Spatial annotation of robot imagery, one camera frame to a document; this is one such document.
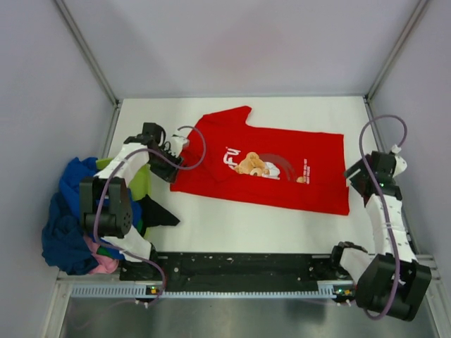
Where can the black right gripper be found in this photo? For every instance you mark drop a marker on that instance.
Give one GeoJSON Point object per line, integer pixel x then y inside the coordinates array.
{"type": "Point", "coordinates": [353, 179]}

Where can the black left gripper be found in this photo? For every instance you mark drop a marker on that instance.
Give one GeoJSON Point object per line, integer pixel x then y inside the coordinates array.
{"type": "Point", "coordinates": [168, 174]}

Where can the red printed t shirt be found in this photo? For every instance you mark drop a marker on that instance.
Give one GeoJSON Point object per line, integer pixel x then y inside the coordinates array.
{"type": "Point", "coordinates": [229, 159]}

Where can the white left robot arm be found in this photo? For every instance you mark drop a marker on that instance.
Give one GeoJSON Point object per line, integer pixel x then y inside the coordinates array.
{"type": "Point", "coordinates": [105, 202]}

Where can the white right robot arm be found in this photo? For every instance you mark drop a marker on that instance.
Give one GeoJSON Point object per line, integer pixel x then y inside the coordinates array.
{"type": "Point", "coordinates": [391, 280]}

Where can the green plastic basket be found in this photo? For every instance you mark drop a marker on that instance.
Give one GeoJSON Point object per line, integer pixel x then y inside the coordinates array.
{"type": "Point", "coordinates": [139, 188]}

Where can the black t shirt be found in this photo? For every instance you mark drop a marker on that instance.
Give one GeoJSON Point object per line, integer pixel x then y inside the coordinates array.
{"type": "Point", "coordinates": [154, 215]}

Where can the green t shirt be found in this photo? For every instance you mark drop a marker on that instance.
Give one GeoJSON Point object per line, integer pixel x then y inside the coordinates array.
{"type": "Point", "coordinates": [102, 251]}

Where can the pink t shirt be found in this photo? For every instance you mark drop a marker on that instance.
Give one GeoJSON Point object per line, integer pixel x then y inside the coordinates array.
{"type": "Point", "coordinates": [105, 265]}

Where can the blue t shirt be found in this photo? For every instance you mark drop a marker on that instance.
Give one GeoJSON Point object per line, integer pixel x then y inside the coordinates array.
{"type": "Point", "coordinates": [63, 245]}

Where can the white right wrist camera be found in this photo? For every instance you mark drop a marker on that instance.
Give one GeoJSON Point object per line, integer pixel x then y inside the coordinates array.
{"type": "Point", "coordinates": [400, 163]}

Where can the white slotted cable duct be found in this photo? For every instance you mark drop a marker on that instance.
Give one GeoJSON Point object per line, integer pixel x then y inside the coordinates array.
{"type": "Point", "coordinates": [341, 291]}

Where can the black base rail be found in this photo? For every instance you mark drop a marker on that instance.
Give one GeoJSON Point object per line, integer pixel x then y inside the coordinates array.
{"type": "Point", "coordinates": [246, 272]}

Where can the aluminium frame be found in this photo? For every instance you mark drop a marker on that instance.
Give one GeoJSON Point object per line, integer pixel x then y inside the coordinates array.
{"type": "Point", "coordinates": [271, 95]}

